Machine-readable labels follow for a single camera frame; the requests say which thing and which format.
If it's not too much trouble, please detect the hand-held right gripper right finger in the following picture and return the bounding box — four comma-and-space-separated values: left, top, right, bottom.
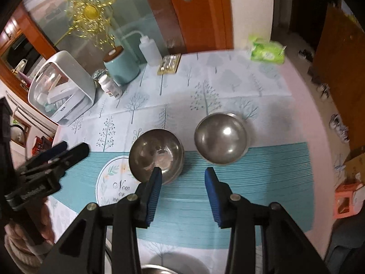
204, 167, 328, 274

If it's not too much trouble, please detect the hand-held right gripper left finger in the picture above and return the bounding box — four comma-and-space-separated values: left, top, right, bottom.
37, 166, 163, 274

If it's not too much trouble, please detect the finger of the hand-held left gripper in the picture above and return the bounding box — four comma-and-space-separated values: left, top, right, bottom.
47, 142, 91, 173
36, 141, 68, 162

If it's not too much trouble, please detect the large steel bowl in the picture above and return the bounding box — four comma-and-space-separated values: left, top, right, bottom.
128, 129, 184, 185

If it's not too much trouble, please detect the small steel bowl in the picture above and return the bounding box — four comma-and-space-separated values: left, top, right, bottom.
194, 113, 251, 166

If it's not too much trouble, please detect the pink steel-lined bowl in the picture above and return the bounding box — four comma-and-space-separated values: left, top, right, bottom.
141, 264, 213, 274

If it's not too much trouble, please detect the person's left hand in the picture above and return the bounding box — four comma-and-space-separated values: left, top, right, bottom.
36, 198, 56, 244

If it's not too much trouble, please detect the teal striped table runner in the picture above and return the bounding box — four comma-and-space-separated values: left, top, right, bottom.
47, 141, 315, 250

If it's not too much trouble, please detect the white pill bottle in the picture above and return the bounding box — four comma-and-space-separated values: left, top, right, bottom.
98, 74, 123, 100

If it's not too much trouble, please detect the teal canister with brown lid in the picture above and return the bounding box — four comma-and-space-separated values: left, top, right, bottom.
103, 46, 140, 85

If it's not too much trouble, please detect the tree-print tablecloth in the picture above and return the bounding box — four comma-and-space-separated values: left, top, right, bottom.
43, 50, 297, 274

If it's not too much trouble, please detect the clear squeeze bottle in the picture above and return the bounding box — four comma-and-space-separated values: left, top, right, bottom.
121, 30, 163, 67

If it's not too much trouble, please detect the blister pack of ampoules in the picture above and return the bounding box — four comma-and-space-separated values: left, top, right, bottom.
157, 54, 182, 75

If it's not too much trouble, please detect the pink plastic stool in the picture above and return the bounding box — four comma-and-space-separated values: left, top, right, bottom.
334, 183, 365, 220

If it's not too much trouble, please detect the gold door ornament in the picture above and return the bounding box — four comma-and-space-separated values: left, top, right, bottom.
54, 0, 156, 52

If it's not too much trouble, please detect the white shoe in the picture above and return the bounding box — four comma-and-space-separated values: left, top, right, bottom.
330, 114, 350, 142

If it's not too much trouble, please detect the cardboard box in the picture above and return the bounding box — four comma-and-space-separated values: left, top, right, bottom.
342, 144, 365, 183

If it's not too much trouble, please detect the frosted glass door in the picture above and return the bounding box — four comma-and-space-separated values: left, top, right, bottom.
23, 0, 186, 72

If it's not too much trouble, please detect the green tissue pack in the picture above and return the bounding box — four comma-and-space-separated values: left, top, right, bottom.
249, 35, 286, 65

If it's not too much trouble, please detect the wooden cabinet with shelves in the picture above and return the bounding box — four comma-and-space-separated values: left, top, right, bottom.
311, 4, 365, 152

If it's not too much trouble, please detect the white storage box with handle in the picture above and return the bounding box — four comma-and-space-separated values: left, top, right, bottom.
28, 50, 96, 126

